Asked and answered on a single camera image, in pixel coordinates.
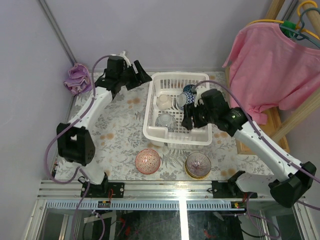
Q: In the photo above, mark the pink t-shirt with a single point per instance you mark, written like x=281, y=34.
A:
x=267, y=69

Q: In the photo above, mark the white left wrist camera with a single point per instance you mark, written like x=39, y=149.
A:
x=123, y=54

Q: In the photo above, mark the yellow clothes hanger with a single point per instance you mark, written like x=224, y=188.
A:
x=314, y=42

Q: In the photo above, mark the green clothes hanger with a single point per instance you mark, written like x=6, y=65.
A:
x=297, y=31

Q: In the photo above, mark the yellow rimmed bottom bowl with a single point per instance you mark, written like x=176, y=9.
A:
x=197, y=177

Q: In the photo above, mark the blue triangle pattern bowl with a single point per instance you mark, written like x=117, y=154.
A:
x=188, y=88

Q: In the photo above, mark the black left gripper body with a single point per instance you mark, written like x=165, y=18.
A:
x=132, y=77

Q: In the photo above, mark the purple striped bowl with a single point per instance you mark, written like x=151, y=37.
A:
x=198, y=164

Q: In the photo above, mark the wooden hanging rod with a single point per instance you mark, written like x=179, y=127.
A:
x=312, y=15

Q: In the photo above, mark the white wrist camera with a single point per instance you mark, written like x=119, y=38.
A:
x=198, y=91
x=123, y=54

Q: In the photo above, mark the red eye pattern bowl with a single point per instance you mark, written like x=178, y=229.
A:
x=147, y=161

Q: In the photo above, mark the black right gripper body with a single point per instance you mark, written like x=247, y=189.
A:
x=202, y=117

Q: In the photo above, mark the purple folded cloth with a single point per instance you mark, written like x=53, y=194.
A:
x=79, y=80

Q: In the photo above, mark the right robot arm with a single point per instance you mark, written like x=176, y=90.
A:
x=292, y=177

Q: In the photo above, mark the white plastic dish rack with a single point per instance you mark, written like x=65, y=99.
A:
x=176, y=137

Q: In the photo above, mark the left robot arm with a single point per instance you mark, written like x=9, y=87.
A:
x=74, y=141

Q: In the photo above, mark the aluminium mounting rail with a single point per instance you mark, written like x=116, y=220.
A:
x=134, y=190

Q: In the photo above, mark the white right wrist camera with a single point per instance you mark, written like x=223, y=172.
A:
x=198, y=91

